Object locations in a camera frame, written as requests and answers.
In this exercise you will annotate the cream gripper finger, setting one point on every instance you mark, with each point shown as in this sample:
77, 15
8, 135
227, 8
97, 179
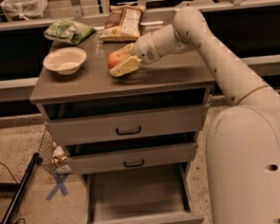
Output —
128, 49
125, 66

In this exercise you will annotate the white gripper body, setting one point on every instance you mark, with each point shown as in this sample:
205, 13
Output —
145, 51

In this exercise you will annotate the red apple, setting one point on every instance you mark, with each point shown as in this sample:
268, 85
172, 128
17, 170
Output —
116, 57

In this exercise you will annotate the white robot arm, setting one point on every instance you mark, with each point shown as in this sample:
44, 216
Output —
243, 142

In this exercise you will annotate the grey drawer cabinet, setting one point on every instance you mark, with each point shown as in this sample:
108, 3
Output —
174, 81

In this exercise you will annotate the top drawer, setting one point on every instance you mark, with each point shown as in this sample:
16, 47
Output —
138, 124

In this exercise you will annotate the drawer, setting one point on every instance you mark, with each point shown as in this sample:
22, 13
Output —
138, 124
147, 195
129, 159

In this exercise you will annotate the middle drawer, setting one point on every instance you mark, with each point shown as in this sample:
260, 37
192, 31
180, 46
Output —
129, 159

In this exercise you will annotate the bottom drawer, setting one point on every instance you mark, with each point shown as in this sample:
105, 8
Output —
147, 195

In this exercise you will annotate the brown white chip bag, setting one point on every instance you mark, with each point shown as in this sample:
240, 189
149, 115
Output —
123, 24

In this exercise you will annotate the white bowl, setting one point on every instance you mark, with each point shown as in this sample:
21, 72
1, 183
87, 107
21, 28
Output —
65, 61

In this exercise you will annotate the green snack bag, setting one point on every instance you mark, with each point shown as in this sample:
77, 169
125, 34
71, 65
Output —
68, 31

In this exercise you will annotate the clear plastic bag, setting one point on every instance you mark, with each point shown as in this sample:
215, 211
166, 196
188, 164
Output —
24, 9

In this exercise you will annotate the blue tape cross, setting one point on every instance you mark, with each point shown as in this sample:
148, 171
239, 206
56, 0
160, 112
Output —
59, 186

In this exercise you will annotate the black floor bar left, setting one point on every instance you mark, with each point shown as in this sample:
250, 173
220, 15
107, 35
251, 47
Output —
18, 189

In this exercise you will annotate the wire mesh basket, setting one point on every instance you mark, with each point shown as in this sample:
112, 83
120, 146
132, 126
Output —
53, 156

